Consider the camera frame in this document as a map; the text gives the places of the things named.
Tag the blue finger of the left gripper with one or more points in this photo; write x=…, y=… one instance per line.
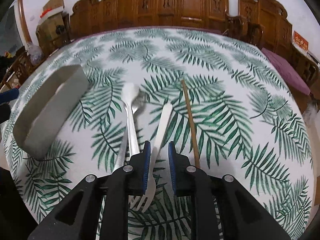
x=9, y=95
x=5, y=112

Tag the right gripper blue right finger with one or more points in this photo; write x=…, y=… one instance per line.
x=178, y=166

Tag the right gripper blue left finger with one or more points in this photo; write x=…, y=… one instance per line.
x=139, y=176

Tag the grey metal tray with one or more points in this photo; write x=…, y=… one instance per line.
x=43, y=116

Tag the white plastic fork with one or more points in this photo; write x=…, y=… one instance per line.
x=146, y=199

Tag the dark brown chopstick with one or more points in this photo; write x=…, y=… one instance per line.
x=192, y=126

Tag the metal spoon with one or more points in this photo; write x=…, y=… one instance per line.
x=120, y=161

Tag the white plastic spoon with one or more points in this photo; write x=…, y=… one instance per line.
x=128, y=94

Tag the stacked cardboard boxes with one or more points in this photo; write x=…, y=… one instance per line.
x=52, y=31

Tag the palm leaf tablecloth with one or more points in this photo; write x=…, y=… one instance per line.
x=246, y=120

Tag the purple seat cushion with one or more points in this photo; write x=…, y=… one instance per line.
x=286, y=71

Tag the carved wooden sofa bench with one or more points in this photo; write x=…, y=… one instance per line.
x=95, y=16

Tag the carved wooden armchair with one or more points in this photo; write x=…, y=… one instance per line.
x=264, y=24

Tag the red sign card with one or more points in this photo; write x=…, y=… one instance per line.
x=300, y=41

